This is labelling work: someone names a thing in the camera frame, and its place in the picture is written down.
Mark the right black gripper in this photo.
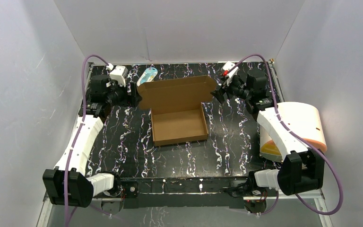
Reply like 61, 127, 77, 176
209, 74, 251, 105

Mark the brown cardboard box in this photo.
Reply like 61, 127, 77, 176
138, 75, 217, 146

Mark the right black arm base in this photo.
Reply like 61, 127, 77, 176
221, 176, 279, 216

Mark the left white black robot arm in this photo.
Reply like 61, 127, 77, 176
43, 75, 142, 208

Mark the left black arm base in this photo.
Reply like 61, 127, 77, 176
88, 173, 138, 218

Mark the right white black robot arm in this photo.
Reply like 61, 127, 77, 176
212, 69, 327, 196

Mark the teal white packaged item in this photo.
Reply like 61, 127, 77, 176
137, 67, 158, 86

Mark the large white tape roll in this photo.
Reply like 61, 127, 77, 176
257, 102, 327, 162

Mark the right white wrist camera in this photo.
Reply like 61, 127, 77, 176
221, 61, 239, 86

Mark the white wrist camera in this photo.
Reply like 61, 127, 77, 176
221, 61, 239, 86
106, 63, 128, 87

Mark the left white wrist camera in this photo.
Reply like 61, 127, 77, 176
106, 63, 128, 87

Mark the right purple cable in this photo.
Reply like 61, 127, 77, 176
228, 53, 344, 216

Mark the aluminium frame rail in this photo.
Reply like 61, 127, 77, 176
36, 177, 332, 227

